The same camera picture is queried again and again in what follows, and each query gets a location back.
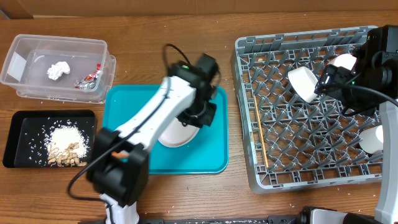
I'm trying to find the white bowl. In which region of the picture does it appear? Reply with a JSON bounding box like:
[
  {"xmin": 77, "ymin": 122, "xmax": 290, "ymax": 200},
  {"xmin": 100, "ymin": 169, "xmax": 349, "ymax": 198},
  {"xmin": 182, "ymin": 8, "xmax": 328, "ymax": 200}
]
[{"xmin": 287, "ymin": 67, "xmax": 318, "ymax": 103}]

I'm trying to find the teal serving tray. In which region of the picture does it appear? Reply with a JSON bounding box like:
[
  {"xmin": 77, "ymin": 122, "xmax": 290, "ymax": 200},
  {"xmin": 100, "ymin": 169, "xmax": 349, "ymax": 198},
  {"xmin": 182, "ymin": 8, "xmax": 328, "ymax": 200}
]
[{"xmin": 103, "ymin": 85, "xmax": 229, "ymax": 175}]

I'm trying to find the black tray bin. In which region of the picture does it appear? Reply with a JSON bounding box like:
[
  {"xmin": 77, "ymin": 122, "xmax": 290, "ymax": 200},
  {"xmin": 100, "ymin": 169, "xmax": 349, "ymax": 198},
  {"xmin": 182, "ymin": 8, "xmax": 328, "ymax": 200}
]
[{"xmin": 2, "ymin": 110, "xmax": 96, "ymax": 168}]

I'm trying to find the orange carrot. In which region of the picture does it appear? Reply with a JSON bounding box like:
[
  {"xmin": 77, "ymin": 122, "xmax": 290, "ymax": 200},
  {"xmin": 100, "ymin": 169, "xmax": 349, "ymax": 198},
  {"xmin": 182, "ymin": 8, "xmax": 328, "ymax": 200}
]
[{"xmin": 111, "ymin": 152, "xmax": 129, "ymax": 159}]

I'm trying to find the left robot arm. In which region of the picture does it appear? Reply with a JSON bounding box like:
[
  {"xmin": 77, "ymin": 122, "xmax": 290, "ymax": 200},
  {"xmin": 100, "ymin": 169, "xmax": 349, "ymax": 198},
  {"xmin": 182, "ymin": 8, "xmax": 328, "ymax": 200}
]
[{"xmin": 86, "ymin": 54, "xmax": 219, "ymax": 223}]

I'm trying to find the white tissue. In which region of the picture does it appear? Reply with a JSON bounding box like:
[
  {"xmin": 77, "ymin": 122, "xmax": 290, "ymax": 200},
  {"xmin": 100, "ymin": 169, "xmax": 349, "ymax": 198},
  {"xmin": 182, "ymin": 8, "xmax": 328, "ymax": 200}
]
[{"xmin": 47, "ymin": 62, "xmax": 71, "ymax": 80}]

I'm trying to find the white round plate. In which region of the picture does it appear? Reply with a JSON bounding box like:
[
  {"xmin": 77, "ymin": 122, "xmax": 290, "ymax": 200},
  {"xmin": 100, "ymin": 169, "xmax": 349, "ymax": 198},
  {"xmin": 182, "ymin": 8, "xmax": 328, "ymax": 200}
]
[{"xmin": 158, "ymin": 118, "xmax": 200, "ymax": 147}]

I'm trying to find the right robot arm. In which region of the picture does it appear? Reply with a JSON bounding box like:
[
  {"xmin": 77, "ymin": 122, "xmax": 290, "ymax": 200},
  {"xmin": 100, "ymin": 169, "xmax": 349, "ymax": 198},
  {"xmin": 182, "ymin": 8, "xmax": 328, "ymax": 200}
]
[{"xmin": 315, "ymin": 25, "xmax": 397, "ymax": 223}]

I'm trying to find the pink bowl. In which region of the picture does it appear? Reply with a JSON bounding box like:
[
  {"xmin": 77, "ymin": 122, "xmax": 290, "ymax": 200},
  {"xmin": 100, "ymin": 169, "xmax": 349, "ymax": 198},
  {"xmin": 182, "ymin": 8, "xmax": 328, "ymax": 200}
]
[{"xmin": 329, "ymin": 54, "xmax": 357, "ymax": 70}]

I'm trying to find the peanut shells pile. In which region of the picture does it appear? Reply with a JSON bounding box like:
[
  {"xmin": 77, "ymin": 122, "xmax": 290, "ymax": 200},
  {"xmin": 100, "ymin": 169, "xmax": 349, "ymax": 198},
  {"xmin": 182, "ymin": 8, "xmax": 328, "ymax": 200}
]
[{"xmin": 47, "ymin": 142, "xmax": 87, "ymax": 167}]

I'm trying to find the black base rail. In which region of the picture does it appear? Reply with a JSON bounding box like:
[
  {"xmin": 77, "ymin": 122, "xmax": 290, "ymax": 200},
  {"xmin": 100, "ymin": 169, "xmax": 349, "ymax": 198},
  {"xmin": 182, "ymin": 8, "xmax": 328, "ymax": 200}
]
[{"xmin": 77, "ymin": 205, "xmax": 383, "ymax": 224}]

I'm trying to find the red snack wrapper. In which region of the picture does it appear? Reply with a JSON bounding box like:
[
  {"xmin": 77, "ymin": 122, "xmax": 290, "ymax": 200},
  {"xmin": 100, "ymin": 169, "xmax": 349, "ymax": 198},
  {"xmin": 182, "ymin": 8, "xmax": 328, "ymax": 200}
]
[{"xmin": 75, "ymin": 63, "xmax": 101, "ymax": 90}]

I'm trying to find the wooden chopstick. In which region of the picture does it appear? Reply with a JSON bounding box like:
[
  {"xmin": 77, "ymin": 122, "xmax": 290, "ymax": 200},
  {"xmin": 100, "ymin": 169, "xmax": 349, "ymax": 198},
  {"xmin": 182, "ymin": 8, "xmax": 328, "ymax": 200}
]
[{"xmin": 253, "ymin": 95, "xmax": 269, "ymax": 169}]

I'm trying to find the white cup in rack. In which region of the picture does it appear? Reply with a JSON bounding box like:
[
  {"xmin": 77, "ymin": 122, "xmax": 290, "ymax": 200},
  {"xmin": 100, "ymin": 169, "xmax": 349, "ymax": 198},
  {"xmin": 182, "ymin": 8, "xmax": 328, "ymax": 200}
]
[{"xmin": 359, "ymin": 125, "xmax": 384, "ymax": 154}]

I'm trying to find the clear plastic bin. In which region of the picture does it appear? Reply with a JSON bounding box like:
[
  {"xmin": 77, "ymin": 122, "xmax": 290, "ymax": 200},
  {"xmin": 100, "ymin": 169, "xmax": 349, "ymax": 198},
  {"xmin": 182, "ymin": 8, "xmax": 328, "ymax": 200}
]
[{"xmin": 1, "ymin": 34, "xmax": 116, "ymax": 104}]

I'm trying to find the grey dishwasher rack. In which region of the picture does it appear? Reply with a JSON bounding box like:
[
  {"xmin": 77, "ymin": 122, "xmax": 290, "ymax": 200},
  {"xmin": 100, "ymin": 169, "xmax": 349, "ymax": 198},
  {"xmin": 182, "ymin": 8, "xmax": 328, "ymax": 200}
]
[{"xmin": 231, "ymin": 26, "xmax": 382, "ymax": 194}]

